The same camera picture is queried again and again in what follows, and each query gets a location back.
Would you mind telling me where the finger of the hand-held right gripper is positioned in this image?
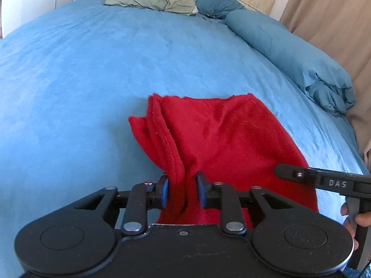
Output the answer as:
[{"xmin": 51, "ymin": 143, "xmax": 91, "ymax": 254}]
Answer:
[{"xmin": 274, "ymin": 164, "xmax": 317, "ymax": 189}]

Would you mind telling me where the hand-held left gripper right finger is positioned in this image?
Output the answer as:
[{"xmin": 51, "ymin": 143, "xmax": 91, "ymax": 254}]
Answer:
[{"xmin": 195, "ymin": 172, "xmax": 294, "ymax": 236}]

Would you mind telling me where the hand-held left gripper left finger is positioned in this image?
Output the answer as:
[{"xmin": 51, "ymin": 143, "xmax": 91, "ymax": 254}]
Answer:
[{"xmin": 74, "ymin": 174, "xmax": 169, "ymax": 237}]

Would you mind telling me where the red knit sweater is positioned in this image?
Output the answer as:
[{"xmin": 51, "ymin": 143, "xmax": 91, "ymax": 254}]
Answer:
[{"xmin": 128, "ymin": 93, "xmax": 320, "ymax": 226}]

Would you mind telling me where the person's right hand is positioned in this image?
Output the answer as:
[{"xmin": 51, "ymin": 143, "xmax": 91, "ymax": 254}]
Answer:
[{"xmin": 340, "ymin": 202, "xmax": 371, "ymax": 251}]

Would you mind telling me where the rolled blue duvet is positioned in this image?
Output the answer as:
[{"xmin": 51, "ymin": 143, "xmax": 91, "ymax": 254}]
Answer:
[{"xmin": 224, "ymin": 9, "xmax": 356, "ymax": 115}]

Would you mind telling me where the bed with blue sheet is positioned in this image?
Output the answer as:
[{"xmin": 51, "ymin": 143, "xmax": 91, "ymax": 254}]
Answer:
[{"xmin": 0, "ymin": 0, "xmax": 370, "ymax": 278}]

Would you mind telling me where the beige curtain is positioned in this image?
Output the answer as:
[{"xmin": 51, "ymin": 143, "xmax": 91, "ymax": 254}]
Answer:
[{"xmin": 280, "ymin": 0, "xmax": 371, "ymax": 169}]

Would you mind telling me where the teal pillow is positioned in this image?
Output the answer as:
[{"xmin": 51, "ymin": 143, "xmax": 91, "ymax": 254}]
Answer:
[{"xmin": 195, "ymin": 0, "xmax": 247, "ymax": 20}]

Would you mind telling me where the green pillow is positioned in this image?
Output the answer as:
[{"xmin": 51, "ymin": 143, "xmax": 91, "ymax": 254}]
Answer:
[{"xmin": 104, "ymin": 0, "xmax": 199, "ymax": 16}]

